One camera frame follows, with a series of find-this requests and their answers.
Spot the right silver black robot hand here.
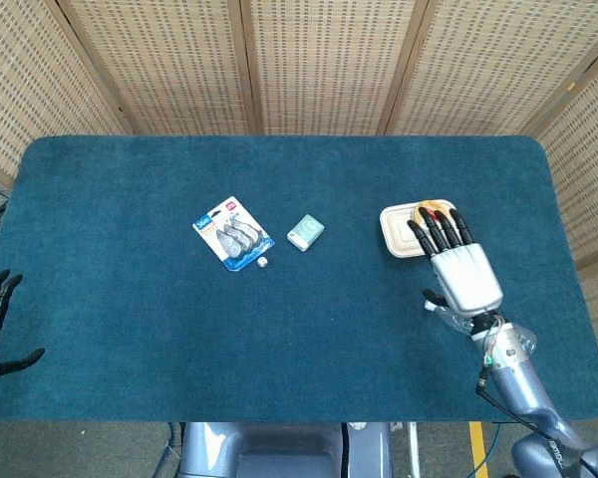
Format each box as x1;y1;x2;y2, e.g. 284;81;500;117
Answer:
407;207;504;316

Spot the clear plastic water bottle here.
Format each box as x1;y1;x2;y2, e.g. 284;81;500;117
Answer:
424;298;538;356

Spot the white rectangular food container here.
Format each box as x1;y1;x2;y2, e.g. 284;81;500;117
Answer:
379;198;468;259

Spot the round tin with orange label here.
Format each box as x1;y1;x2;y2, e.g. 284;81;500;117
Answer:
411;199;454;226

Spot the woven bamboo screen panel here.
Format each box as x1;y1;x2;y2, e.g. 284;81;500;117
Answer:
382;0;598;136
0;0;134;189
57;0;259;136
525;37;598;429
239;0;428;136

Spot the small mint green box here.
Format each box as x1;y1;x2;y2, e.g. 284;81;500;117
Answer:
286;214;325;252

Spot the yellow floor tape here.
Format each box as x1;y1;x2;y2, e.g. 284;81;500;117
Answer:
468;421;490;478

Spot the white metal pole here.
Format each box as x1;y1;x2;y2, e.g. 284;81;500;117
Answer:
406;421;423;478

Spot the correction tape blister pack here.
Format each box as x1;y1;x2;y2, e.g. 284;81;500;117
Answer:
191;195;276;273

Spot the blue felt table mat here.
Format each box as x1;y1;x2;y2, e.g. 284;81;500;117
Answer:
0;133;598;424

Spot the blue-grey robot torso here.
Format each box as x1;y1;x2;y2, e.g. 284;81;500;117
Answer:
177;421;395;478

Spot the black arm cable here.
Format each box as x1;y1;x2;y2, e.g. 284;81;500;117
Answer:
474;365;547;432

